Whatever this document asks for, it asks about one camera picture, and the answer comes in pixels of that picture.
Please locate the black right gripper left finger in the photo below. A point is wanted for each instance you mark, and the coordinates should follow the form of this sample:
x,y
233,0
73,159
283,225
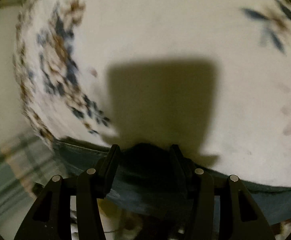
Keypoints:
x,y
95,183

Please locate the white floral bed sheet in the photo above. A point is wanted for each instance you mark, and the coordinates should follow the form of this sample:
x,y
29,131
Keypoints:
x,y
212,76

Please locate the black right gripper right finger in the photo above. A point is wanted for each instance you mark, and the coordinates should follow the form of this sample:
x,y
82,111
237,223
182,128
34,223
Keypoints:
x,y
197,195

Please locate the dark blue denim pant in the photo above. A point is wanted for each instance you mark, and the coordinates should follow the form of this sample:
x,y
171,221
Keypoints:
x,y
147,174

